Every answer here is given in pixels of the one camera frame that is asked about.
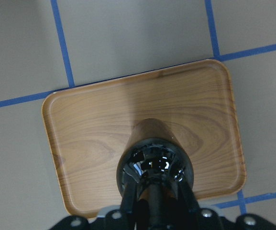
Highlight dark wine bottle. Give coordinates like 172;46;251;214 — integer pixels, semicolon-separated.
115;118;195;230

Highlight wooden tray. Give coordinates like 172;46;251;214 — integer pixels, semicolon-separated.
42;59;246;218

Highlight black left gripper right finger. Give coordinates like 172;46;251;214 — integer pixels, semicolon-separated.
177;180;200;214

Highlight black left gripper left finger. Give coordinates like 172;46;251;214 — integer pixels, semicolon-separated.
120;182;137;216

